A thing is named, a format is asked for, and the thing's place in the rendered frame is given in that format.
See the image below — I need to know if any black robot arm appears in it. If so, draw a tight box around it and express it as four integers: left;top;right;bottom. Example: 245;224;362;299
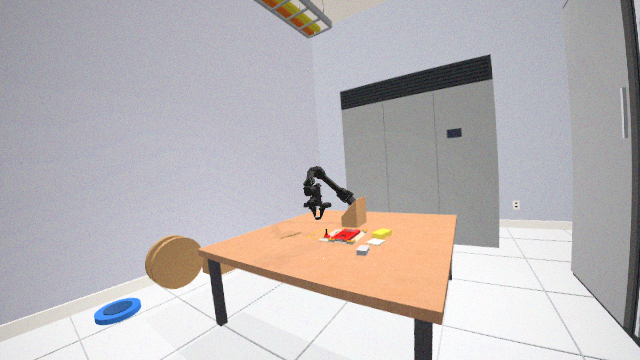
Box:
303;166;356;207

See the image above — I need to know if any yellow rectangular block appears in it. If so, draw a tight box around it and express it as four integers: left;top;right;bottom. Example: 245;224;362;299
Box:
371;228;392;239

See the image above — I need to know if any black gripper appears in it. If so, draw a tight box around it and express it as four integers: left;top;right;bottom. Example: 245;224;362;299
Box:
303;194;332;218

